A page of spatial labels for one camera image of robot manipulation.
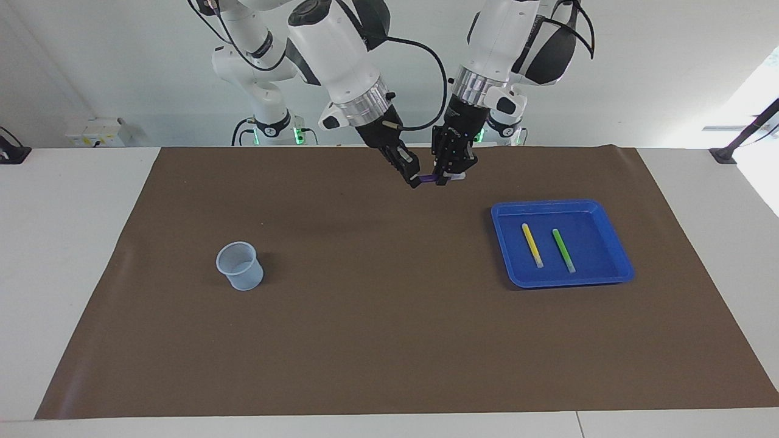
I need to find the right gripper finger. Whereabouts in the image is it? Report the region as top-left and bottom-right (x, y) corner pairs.
(385, 152), (421, 190)
(399, 147), (423, 181)

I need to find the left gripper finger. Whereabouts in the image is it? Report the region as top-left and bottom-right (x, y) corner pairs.
(431, 126), (449, 187)
(451, 142), (479, 178)

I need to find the yellow pen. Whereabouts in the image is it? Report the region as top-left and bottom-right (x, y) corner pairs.
(522, 223), (545, 269)

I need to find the green pen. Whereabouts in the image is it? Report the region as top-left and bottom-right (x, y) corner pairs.
(551, 228), (577, 274)

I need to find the blue plastic tray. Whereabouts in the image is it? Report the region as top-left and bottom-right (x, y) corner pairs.
(491, 199), (635, 289)

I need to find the brown table mat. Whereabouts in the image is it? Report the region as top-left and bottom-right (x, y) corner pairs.
(35, 145), (779, 420)

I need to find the translucent plastic cup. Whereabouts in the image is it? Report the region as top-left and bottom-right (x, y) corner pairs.
(215, 241), (265, 291)

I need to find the black table clamp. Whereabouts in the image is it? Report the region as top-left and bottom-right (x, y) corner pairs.
(0, 127), (32, 165)

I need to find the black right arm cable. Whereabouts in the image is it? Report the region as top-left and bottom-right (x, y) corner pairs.
(365, 0), (449, 132)

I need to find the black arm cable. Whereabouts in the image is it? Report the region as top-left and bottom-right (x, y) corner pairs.
(365, 0), (449, 132)
(536, 0), (596, 61)

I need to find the black base power cable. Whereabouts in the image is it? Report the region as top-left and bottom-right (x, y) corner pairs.
(231, 119), (256, 147)

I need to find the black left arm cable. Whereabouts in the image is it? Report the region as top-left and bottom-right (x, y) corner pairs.
(536, 0), (596, 61)

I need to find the black camera stand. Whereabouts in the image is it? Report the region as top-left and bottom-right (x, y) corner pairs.
(709, 97), (779, 165)

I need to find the white wall socket box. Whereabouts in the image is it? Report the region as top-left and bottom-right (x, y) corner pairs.
(66, 119), (131, 148)

